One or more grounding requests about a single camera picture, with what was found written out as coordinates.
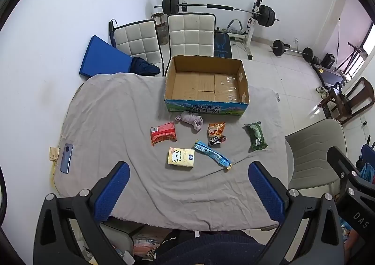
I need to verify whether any white weight bench rack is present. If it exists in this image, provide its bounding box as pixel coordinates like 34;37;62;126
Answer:
180;0;264;61

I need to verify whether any green wipes packet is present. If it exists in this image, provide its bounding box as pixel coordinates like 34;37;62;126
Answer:
244;121;268;152

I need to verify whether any red snack packet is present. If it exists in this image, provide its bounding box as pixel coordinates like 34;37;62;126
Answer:
150;122;178;147

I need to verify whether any black bench pad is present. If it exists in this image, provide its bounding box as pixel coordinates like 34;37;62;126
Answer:
213;29;233;58

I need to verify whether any black treadmill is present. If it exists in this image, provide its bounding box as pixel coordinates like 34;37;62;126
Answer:
311;63;349;87

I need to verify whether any white padded chair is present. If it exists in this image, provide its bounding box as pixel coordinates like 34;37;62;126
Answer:
113;19;164;76
167;13;217;57

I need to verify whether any orange snack packet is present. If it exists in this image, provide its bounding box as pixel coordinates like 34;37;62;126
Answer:
207;122;227;147

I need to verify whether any long blue snack packet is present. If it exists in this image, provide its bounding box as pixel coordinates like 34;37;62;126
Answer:
192;140;233;170

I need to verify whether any pale purple sock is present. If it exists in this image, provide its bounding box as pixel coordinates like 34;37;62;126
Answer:
175;111;204;133

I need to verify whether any blue smartphone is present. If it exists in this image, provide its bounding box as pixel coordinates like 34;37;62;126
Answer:
60;143;74;174

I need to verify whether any person's dark sweater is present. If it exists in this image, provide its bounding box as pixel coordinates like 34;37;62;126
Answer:
152;230;266;265

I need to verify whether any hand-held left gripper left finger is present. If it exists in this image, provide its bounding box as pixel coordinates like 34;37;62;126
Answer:
33;161;135;265

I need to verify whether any rusty metal bucket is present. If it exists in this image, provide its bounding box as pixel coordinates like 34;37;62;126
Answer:
151;13;169;45

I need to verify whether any dark blue garment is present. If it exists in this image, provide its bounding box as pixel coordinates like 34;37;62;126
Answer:
130;57;161;76

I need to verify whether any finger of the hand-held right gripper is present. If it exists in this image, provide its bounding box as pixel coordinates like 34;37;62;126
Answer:
326;146;363;184

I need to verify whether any cardboard box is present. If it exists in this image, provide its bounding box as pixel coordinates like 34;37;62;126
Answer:
163;54;250;116

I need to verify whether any dark wooden chair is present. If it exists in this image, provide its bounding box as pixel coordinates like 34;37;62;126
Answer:
318;77;375;125

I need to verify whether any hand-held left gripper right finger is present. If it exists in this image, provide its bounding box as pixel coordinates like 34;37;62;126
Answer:
248;161;345;265

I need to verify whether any grey table cloth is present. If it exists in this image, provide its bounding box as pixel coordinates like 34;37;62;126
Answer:
53;73;294;232

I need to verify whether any blue foam mat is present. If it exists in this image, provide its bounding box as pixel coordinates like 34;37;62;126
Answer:
79;35;132;78

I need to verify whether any long barbell with black plates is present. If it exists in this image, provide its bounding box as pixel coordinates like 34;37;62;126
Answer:
154;0;280;27

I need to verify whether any black folded umbrella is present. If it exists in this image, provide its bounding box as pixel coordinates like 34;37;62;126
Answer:
109;19;118;47

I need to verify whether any short barbell with black plates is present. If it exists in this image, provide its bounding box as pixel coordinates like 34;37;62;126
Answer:
270;39;315;63

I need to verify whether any yellow tissue pack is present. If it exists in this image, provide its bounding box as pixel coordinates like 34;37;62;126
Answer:
167;147;195;168

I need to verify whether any grey curved exercise handle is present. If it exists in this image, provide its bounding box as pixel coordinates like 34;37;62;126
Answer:
226;19;244;34

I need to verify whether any beige plastic chair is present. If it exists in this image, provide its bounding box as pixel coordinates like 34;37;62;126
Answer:
285;118;348;190

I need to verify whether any blue cloth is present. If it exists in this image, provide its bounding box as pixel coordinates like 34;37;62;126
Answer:
355;143;375;185

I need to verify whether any black speaker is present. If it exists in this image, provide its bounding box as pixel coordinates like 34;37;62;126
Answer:
321;53;336;69

